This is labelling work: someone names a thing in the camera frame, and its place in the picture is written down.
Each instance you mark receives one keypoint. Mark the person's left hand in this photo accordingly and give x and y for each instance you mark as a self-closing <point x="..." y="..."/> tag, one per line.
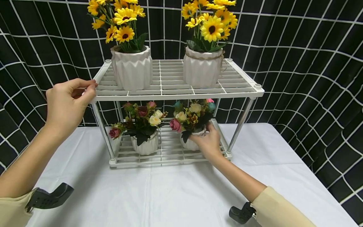
<point x="63" y="107"/>

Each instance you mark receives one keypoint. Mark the person's right hand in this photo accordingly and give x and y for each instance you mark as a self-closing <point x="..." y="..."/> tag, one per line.
<point x="211" y="145"/>

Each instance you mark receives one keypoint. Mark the person's right thumb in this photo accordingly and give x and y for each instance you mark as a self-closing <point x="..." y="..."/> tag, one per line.
<point x="198" y="136"/>

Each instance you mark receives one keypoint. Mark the person's right fingers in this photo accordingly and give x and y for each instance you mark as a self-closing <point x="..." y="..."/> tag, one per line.
<point x="211" y="127"/>

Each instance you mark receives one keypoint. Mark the person's left index finger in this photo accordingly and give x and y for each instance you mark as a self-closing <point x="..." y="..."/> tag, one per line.
<point x="83" y="82"/>

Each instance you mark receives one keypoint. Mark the person's left thumb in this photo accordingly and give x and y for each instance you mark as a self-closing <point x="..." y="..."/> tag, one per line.
<point x="88" y="94"/>

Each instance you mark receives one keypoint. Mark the roses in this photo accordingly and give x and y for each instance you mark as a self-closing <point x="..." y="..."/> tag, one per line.
<point x="146" y="143"/>
<point x="190" y="118"/>

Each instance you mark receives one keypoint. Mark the white two-tier shelf rack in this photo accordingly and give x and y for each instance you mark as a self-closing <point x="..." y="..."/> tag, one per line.
<point x="170" y="80"/>

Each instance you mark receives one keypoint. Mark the person's right forearm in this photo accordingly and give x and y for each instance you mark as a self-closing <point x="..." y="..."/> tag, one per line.
<point x="244" y="183"/>

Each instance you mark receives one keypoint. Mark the person's left forearm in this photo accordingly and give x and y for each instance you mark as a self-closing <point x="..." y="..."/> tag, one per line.
<point x="25" y="170"/>

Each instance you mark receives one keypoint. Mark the sunflowers in white zigzag pot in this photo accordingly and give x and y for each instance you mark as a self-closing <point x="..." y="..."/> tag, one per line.
<point x="132" y="67"/>

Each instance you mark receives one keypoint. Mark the sunflowers in twine-tied white pot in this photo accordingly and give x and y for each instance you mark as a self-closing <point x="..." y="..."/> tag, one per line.
<point x="202" y="67"/>

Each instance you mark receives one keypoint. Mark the black wrist band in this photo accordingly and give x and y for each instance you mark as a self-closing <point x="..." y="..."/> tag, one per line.
<point x="49" y="197"/>
<point x="241" y="213"/>

